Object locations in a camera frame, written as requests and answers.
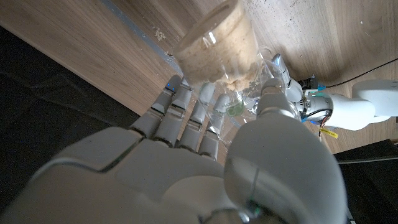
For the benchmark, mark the clear plastic cup with sugar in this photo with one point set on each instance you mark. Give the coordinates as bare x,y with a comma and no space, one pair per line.
217,53

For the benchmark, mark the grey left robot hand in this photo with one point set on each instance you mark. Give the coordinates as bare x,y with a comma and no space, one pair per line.
314,104

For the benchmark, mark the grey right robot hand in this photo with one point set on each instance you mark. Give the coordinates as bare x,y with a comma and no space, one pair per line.
161,180

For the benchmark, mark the black backdrop curtain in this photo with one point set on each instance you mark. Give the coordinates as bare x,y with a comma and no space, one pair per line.
46,118

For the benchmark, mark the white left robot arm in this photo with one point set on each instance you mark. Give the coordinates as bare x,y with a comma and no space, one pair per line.
357,109

